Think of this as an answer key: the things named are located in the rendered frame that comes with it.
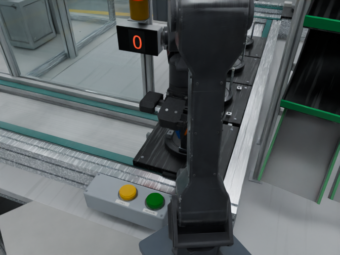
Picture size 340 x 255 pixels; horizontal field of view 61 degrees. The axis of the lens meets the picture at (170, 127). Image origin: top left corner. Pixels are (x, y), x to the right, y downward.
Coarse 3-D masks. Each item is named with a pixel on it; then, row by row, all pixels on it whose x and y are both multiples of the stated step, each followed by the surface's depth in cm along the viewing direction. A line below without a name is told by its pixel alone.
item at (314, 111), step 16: (320, 32) 64; (304, 48) 60; (320, 48) 63; (336, 48) 62; (304, 64) 61; (320, 64) 61; (336, 64) 60; (304, 80) 60; (320, 80) 59; (336, 80) 58; (288, 96) 59; (304, 96) 58; (320, 96) 57; (336, 96) 56; (304, 112) 56; (320, 112) 54; (336, 112) 55
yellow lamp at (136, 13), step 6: (132, 0) 73; (144, 0) 74; (132, 6) 74; (138, 6) 74; (144, 6) 74; (132, 12) 75; (138, 12) 75; (144, 12) 75; (132, 18) 76; (138, 18) 76; (144, 18) 76
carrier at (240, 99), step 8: (232, 72) 96; (232, 80) 98; (232, 88) 105; (248, 88) 105; (232, 96) 98; (240, 96) 101; (248, 96) 101; (224, 104) 96; (232, 104) 97; (240, 104) 97; (232, 112) 94; (240, 112) 94; (224, 120) 90; (232, 120) 90; (240, 120) 90
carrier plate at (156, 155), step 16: (160, 128) 87; (224, 128) 87; (144, 144) 82; (160, 144) 82; (224, 144) 82; (144, 160) 77; (160, 160) 77; (176, 160) 77; (224, 160) 77; (224, 176) 73
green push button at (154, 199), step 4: (148, 196) 68; (152, 196) 68; (156, 196) 68; (160, 196) 68; (148, 200) 67; (152, 200) 67; (156, 200) 67; (160, 200) 67; (148, 204) 66; (152, 204) 66; (156, 204) 66; (160, 204) 66; (152, 208) 66; (156, 208) 66
